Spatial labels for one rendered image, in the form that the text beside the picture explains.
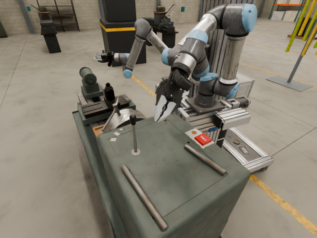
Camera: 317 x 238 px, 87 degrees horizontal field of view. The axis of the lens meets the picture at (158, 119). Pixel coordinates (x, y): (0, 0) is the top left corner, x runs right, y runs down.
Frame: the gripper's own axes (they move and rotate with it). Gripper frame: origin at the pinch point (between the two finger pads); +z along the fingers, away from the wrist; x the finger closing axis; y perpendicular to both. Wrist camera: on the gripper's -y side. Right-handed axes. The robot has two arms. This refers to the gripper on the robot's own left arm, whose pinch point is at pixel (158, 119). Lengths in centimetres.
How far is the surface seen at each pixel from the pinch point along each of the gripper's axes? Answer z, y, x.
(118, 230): 73, 59, -32
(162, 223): 27.6, -8.3, -13.2
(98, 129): 22, 103, 10
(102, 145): 20.5, 30.4, 8.4
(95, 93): -9, 159, 30
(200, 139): -3.3, 15.2, -29.4
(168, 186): 19.7, 2.6, -16.4
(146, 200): 25.6, -1.1, -9.1
